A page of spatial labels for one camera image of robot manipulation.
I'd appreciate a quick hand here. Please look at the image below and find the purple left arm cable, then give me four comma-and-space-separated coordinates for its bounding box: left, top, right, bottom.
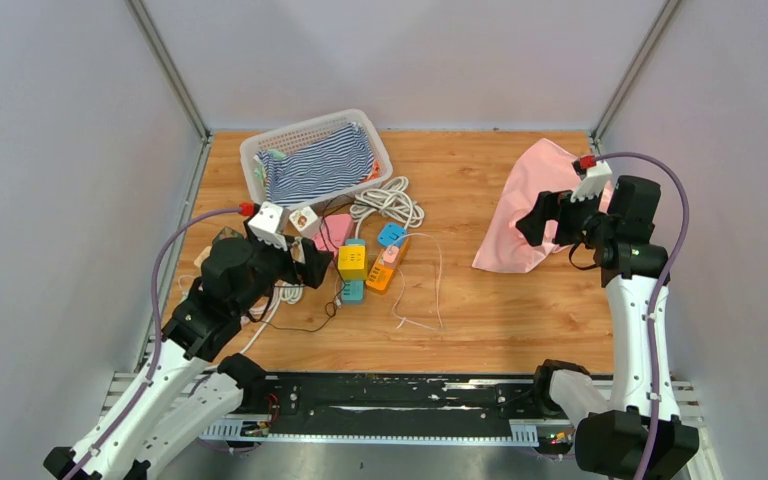
59, 203, 257, 480

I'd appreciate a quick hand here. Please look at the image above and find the pink triangular socket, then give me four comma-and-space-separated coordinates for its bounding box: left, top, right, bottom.
313, 213, 355, 254

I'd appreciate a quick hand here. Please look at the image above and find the white plastic basket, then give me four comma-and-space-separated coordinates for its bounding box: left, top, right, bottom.
239, 109, 393, 210

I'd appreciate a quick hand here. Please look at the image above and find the blue striped cloth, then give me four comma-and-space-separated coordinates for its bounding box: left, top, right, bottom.
254, 122, 380, 207

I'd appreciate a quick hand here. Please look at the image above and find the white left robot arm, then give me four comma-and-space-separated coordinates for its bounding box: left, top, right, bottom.
43, 235, 334, 479

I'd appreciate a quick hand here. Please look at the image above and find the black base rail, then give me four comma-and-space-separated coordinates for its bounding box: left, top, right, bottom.
229, 372, 573, 443

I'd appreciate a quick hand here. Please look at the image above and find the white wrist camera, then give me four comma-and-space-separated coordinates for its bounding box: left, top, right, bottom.
570, 156, 612, 203
248, 201, 289, 251

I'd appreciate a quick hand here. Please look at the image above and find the yellow cube socket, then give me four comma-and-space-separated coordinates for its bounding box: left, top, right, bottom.
337, 244, 367, 282

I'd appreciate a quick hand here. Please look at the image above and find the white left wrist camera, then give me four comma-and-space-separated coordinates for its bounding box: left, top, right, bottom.
248, 201, 289, 251

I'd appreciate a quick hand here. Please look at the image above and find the white tiger cube socket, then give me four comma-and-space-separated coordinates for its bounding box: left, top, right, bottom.
289, 206, 322, 239

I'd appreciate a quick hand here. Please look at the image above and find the white coiled power cord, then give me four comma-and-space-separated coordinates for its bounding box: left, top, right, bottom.
349, 175, 426, 231

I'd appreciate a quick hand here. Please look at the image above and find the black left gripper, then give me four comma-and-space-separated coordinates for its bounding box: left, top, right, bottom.
233, 232, 333, 315

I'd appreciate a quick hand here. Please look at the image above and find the dark green cube socket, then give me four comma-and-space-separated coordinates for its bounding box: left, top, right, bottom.
212, 227, 244, 244

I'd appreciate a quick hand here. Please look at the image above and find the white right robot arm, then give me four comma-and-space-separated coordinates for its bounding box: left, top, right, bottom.
516, 176, 699, 479

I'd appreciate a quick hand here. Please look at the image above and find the pink cloth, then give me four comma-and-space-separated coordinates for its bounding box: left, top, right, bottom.
471, 138, 616, 275

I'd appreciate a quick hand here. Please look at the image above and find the teal USB power strip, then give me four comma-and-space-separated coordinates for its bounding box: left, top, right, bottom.
341, 238, 366, 305

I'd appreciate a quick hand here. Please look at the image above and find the blue plug adapter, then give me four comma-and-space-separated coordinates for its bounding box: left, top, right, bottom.
377, 222, 408, 248

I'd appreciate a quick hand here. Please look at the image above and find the black adapter cable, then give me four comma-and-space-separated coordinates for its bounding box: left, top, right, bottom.
251, 195, 359, 335

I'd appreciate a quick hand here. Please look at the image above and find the beige cube socket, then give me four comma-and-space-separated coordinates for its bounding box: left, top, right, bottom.
193, 246, 212, 269

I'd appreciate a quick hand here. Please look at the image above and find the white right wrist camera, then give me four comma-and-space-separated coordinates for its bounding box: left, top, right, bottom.
570, 156, 612, 203

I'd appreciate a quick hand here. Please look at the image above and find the orange USB power strip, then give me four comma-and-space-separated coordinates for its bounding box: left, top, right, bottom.
365, 239, 410, 295

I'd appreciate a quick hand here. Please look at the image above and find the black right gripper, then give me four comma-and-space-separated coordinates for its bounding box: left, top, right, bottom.
516, 182, 616, 248

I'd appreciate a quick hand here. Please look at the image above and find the pink USB charger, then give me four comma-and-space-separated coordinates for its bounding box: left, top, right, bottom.
381, 245, 401, 265

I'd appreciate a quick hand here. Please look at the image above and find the white bundled cord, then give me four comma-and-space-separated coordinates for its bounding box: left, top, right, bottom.
238, 281, 306, 356

